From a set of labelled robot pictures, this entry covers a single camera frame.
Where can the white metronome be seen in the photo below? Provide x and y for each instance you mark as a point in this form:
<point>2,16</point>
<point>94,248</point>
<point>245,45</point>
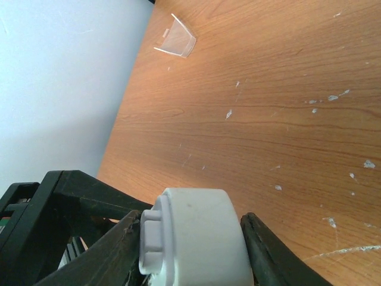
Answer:
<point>192,236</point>

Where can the clear metronome cover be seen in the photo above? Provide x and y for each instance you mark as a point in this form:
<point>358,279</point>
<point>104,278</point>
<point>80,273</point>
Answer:
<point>178,40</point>

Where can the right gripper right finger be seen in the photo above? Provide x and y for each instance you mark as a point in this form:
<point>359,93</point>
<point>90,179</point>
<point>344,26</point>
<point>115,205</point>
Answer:
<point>272,262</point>

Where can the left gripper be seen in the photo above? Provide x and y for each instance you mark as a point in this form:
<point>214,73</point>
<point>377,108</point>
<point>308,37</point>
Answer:
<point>46,225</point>

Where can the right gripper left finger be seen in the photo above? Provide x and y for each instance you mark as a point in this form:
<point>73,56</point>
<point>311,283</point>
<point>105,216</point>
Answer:
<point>112,260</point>

